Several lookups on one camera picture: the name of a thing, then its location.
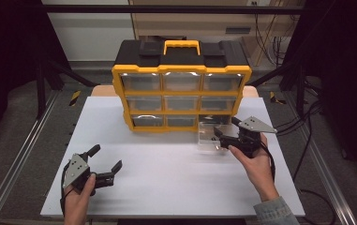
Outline left hand-held gripper cable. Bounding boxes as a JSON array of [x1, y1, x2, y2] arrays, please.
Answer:
[[59, 162, 71, 218]]

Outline light wooden desk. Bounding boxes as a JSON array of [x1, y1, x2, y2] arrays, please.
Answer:
[[128, 0, 305, 68]]

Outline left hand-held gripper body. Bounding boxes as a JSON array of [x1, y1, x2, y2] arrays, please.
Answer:
[[62, 153, 115, 193]]

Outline aluminium floor rail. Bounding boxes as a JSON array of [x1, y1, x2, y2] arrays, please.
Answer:
[[0, 89, 60, 225], [282, 92, 357, 225]]

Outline black floor cables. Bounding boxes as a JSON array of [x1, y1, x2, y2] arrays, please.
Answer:
[[273, 78, 338, 225]]

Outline right hand-held gripper cable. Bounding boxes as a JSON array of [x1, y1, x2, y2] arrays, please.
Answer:
[[260, 133, 277, 183]]

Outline hand-held gripper cable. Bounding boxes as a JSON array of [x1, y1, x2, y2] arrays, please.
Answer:
[[260, 133, 277, 183], [59, 162, 71, 218]]

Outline clear plastic drawer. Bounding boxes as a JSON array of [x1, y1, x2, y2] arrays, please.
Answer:
[[196, 120, 235, 153]]

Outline black horizontal frame bar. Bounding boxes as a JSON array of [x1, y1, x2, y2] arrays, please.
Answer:
[[41, 4, 305, 15]]

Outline hanging black cables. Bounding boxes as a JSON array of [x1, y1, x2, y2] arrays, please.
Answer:
[[253, 2, 296, 68]]

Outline person's left hand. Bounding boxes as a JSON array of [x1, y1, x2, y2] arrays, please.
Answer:
[[63, 172, 97, 225]]

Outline person's right hand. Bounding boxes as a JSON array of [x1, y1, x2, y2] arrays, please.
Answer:
[[228, 132, 281, 203]]

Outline white cabinet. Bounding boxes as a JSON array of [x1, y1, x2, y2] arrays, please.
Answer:
[[42, 0, 136, 62]]

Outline yellow black drawer organizer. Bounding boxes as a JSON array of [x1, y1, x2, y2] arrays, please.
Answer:
[[111, 39, 253, 134]]

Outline black metal stand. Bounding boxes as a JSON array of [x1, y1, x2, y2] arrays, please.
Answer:
[[246, 58, 307, 119], [35, 59, 98, 120]]

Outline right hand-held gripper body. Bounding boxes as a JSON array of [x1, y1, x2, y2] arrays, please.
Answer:
[[218, 115, 278, 159]]

